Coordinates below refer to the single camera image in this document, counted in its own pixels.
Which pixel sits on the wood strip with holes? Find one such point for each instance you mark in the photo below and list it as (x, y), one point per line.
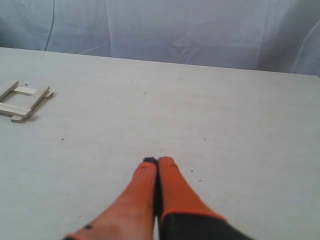
(14, 111)
(30, 91)

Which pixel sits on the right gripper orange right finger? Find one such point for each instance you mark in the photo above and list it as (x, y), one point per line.
(184, 216)

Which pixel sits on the plain wood strip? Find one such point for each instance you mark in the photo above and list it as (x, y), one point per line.
(33, 101)
(7, 88)

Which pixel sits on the white backdrop cloth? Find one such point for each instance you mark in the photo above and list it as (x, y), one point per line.
(267, 35)

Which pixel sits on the right gripper black left finger tip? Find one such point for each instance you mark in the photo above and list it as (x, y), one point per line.
(132, 215)

